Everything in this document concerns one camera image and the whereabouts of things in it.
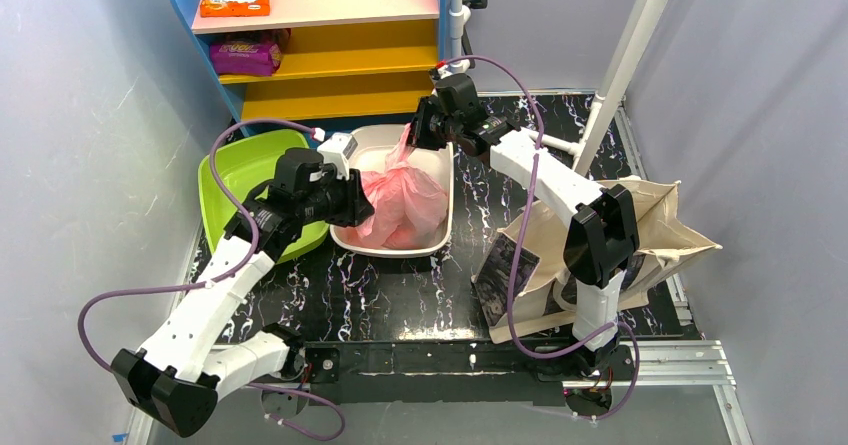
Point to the pink plastic grocery bag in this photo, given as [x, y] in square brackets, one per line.
[409, 203]

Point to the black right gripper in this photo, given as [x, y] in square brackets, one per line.
[422, 131]

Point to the beige canvas tote bag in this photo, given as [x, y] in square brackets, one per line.
[546, 295]

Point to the white camera pole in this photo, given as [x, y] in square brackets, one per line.
[638, 31]

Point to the aluminium base frame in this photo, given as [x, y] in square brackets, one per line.
[412, 329]

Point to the colourful wooden shelf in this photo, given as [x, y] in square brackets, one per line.
[352, 61]

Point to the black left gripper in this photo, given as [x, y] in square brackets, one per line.
[361, 198]

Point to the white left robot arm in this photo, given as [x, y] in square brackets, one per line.
[175, 376]

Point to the green plastic tray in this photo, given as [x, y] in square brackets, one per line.
[242, 165]

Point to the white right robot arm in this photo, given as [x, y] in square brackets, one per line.
[602, 233]

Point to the white pvc pipe stand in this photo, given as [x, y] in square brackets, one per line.
[453, 18]

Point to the purple snack bag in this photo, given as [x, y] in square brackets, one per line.
[254, 53]

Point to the white rectangular tray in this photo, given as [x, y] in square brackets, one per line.
[374, 142]

